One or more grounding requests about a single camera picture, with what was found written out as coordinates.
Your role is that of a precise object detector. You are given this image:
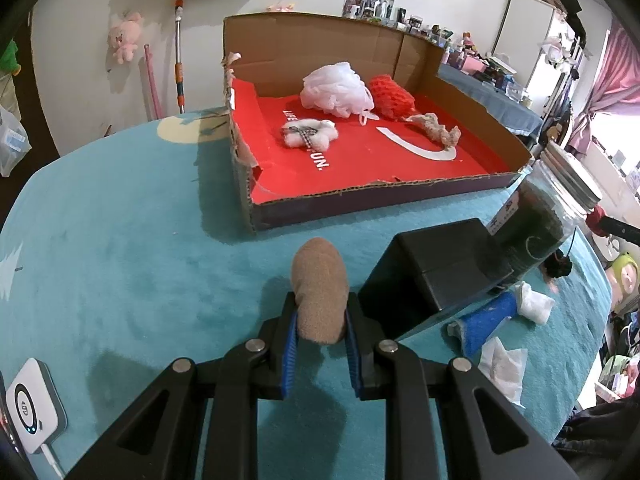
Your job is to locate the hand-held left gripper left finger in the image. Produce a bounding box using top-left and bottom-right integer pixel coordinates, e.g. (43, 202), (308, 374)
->
(65, 292), (301, 480)

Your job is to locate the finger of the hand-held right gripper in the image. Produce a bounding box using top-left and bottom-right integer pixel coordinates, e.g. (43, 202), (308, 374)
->
(602, 216), (640, 244)

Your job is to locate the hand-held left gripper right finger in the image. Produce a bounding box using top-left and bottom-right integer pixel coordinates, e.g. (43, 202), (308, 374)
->
(344, 294), (581, 480)

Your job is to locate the tan round powder puff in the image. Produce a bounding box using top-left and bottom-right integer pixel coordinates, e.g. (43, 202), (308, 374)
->
(290, 237), (349, 346)

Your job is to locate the blue cloth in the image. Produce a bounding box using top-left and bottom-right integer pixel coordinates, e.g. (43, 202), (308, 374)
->
(446, 290), (518, 358)

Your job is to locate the white tissue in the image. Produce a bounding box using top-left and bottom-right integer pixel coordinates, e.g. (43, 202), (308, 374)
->
(507, 280), (557, 325)
(477, 336), (529, 408)

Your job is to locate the cardboard box with red lining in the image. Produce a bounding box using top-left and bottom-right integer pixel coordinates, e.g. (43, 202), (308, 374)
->
(221, 12), (535, 233)

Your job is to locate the beige crochet scrunchie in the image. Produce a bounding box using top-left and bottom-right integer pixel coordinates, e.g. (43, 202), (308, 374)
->
(402, 112), (463, 151)

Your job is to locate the white plush bear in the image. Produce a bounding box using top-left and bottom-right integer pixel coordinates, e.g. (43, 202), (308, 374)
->
(280, 117), (339, 151)

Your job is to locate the red mesh sponge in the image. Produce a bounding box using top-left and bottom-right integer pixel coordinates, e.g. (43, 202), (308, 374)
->
(369, 74), (417, 121)

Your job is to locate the white mesh bath pouf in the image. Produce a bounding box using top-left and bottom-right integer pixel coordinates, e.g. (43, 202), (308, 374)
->
(300, 61), (375, 126)

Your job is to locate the yellow green plush toy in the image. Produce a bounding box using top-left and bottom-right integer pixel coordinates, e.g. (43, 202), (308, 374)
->
(605, 252), (640, 311)

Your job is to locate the large glass jar metal lid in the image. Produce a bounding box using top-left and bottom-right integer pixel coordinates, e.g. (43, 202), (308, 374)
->
(487, 141), (603, 281)

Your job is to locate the black box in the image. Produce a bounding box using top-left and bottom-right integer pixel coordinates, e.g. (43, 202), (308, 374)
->
(357, 217), (516, 343)

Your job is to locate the pink curtain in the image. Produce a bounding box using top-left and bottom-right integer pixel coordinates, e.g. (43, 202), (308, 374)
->
(567, 22), (640, 161)

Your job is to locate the blue covered desk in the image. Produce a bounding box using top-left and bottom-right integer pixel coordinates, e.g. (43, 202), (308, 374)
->
(437, 62), (543, 136)

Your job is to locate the dark cloth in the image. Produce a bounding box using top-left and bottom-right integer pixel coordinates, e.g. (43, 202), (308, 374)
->
(552, 395), (640, 480)

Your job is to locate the white refrigerator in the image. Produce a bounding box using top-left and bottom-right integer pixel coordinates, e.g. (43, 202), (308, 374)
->
(492, 0), (571, 93)

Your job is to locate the row of cosmetic bottles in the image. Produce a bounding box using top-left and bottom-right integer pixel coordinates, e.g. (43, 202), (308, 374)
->
(400, 7), (501, 68)

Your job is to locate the white square charger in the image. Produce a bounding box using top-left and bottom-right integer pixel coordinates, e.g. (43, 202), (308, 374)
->
(4, 357), (67, 456)

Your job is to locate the pink stick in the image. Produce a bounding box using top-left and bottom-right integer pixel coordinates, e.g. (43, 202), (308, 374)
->
(143, 43), (163, 122)

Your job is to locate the mop pole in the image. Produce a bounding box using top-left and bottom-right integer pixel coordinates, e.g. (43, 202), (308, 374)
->
(172, 0), (187, 115)

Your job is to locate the clear plastic bag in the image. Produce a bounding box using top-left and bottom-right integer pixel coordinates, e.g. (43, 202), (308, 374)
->
(0, 105), (32, 178)

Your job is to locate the pink plush toy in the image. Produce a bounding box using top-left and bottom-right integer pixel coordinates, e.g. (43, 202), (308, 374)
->
(109, 11), (145, 65)

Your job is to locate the black hair tie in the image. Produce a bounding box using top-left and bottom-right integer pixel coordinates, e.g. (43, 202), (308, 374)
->
(542, 252), (573, 281)

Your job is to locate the white cable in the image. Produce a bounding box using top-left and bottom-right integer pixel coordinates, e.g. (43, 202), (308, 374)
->
(40, 442), (66, 480)

